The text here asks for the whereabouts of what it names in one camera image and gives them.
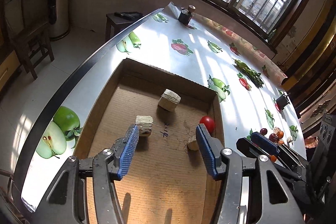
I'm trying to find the red tomato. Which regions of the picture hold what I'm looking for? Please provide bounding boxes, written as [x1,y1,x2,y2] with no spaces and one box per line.
[199,116,215,134]

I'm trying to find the black cup container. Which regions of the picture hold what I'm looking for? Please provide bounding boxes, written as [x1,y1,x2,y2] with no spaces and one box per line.
[276,94,289,111]

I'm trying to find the wooden chair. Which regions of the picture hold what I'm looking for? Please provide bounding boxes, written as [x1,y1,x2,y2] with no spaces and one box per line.
[3,0,55,80]

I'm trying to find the green leafy vegetable bunch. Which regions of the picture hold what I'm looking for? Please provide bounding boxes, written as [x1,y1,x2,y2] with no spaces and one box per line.
[234,59,264,88]

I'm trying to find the round dark red date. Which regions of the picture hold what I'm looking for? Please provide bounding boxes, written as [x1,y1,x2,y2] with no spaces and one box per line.
[260,128,268,135]

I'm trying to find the beige chunk near tangerines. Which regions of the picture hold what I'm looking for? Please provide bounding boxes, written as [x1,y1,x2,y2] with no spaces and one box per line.
[273,127,281,135]

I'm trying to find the cardboard box tray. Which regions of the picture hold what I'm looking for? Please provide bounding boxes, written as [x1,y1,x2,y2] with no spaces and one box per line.
[75,59,223,223]

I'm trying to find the beige angular chunk front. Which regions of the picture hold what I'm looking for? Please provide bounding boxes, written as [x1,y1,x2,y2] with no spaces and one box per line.
[135,115,153,137]

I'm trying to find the dark wooden stool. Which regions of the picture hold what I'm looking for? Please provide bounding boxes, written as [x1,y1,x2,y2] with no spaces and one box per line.
[105,12,143,42]

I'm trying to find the long dark red date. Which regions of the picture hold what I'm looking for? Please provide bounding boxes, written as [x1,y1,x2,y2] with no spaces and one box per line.
[269,133,279,143]

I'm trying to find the small beige chunk right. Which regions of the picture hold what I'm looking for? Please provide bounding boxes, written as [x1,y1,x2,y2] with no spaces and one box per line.
[287,136,293,143]

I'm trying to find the far orange tangerine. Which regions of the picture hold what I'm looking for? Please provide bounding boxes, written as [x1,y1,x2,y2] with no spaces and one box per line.
[277,131,284,139]

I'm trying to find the fruit print tablecloth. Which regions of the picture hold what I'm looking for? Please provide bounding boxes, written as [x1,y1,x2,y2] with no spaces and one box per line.
[20,1,308,224]

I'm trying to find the front orange tangerine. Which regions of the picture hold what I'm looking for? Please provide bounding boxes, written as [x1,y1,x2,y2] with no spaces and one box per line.
[269,155,277,162]

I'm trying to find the dark glass bottle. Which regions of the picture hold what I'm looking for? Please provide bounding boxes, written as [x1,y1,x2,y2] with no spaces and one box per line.
[178,5,195,26]

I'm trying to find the large beige cylinder chunk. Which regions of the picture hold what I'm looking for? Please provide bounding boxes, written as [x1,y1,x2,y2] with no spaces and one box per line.
[158,89,181,112]

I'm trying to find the speckled beige cylinder chunk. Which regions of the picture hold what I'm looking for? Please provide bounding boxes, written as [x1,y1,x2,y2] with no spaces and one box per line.
[187,135,199,151]

